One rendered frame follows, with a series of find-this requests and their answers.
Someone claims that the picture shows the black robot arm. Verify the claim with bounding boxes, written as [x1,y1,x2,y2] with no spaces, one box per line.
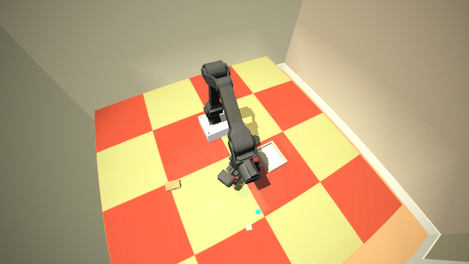
[201,60,262,184]

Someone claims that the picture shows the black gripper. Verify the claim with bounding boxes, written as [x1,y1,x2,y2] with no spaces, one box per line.
[217,156,240,188]

